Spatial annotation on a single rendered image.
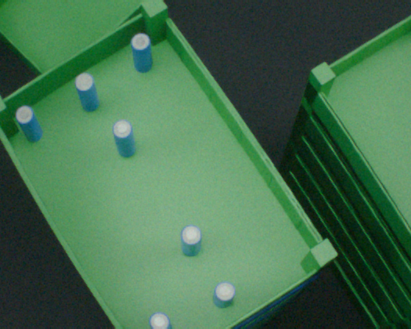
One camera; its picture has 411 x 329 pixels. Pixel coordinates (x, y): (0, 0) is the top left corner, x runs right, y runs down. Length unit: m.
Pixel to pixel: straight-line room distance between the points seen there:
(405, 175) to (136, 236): 0.31
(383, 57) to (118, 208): 0.35
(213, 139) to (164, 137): 0.05
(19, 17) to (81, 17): 0.11
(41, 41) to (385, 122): 0.66
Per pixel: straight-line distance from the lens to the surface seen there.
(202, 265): 0.89
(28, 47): 1.49
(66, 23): 1.50
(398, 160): 1.02
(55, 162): 0.92
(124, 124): 0.85
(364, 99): 1.03
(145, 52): 0.89
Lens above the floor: 1.36
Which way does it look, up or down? 75 degrees down
